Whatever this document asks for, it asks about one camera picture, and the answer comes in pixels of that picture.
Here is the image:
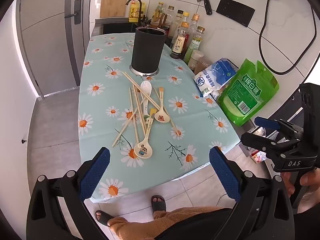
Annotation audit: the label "black wall socket panel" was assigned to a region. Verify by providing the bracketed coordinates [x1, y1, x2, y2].
[216, 0, 255, 27]

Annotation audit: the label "grey door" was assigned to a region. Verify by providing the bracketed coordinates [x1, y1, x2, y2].
[16, 0, 87, 98]

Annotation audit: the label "white and blue salt bag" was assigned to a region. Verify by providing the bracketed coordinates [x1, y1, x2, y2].
[193, 58, 237, 98]

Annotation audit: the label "daisy print tablecloth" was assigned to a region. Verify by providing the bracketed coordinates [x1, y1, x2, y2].
[77, 34, 240, 203]

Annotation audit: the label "white spoon with frog figure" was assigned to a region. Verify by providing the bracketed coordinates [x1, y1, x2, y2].
[139, 81, 153, 120]

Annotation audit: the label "person's right hand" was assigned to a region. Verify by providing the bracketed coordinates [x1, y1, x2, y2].
[281, 166, 320, 214]

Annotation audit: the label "brown fleece pants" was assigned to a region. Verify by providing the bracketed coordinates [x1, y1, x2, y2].
[109, 206, 232, 240]

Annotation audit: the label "bunch of wooden chopsticks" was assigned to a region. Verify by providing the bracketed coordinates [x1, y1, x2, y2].
[112, 72, 183, 147]

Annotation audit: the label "black slipper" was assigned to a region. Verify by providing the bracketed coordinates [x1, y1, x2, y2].
[94, 210, 115, 227]
[151, 195, 167, 213]

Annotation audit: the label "bamboo cutting board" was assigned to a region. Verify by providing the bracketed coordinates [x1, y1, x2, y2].
[100, 0, 130, 18]

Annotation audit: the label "person's black jacket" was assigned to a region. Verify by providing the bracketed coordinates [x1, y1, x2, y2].
[155, 207, 237, 240]

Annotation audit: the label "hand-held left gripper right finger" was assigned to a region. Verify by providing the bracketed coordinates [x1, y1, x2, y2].
[209, 146, 295, 240]

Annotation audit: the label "yellow-handled cartoon spoon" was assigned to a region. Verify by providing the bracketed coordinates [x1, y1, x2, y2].
[134, 109, 157, 158]

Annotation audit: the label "white lid spice jar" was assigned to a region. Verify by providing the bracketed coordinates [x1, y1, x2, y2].
[187, 50, 204, 70]

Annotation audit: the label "row of condiment bottles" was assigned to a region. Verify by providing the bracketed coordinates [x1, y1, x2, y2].
[150, 2, 205, 60]

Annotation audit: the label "black faucet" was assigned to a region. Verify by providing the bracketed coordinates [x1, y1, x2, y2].
[125, 0, 147, 22]

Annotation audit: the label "beige spoon with capybara print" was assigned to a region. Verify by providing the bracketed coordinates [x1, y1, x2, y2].
[154, 87, 171, 124]

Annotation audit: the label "yellow dish soap bottle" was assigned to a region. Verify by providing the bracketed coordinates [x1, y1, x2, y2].
[129, 0, 140, 22]

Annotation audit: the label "small colourful packets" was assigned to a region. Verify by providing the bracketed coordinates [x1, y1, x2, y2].
[250, 149, 267, 163]

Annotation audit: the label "black door lock handle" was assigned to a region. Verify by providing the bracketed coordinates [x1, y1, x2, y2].
[64, 0, 82, 25]

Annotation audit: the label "person's right forearm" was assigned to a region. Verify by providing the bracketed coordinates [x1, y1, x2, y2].
[296, 209, 320, 240]

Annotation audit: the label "black utensil holder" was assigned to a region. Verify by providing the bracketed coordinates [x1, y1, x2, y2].
[129, 26, 167, 77]

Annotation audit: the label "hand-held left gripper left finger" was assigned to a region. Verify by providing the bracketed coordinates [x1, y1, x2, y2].
[26, 147, 111, 240]

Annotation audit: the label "green sugar bag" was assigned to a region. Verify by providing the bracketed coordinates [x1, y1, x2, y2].
[217, 59, 279, 127]

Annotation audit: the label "black sink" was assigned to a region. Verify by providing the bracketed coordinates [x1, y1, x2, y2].
[101, 21, 150, 35]

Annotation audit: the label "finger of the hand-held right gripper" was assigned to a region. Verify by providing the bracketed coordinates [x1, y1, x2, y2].
[254, 116, 304, 140]
[241, 132, 302, 161]

